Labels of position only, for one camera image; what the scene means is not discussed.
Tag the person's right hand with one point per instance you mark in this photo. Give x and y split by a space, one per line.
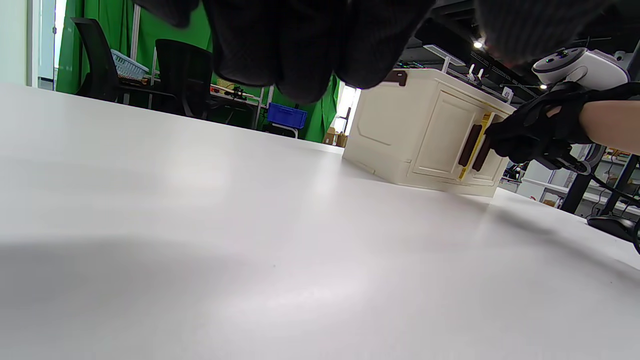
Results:
535 130

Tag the cream plastic cabinet body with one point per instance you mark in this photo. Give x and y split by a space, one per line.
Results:
385 125

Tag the black plain chair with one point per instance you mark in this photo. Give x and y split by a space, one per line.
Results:
185 75
97 60

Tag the light blue plastic basket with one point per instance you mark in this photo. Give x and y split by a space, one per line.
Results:
127 65

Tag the person's right forearm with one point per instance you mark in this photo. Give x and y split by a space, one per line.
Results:
615 125

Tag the grey right hand controller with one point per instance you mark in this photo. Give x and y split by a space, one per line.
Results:
590 70

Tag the person's left hand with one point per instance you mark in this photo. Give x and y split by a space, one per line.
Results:
300 40

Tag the black tripod stand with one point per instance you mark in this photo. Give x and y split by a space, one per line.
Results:
575 195

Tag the green curtain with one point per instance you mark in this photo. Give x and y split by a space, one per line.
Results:
95 12

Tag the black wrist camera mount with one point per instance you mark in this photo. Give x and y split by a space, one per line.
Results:
565 162

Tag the cream cabinet door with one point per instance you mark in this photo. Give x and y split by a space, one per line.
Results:
440 135
489 172

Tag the blue plastic crate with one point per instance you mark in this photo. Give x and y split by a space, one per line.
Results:
286 115

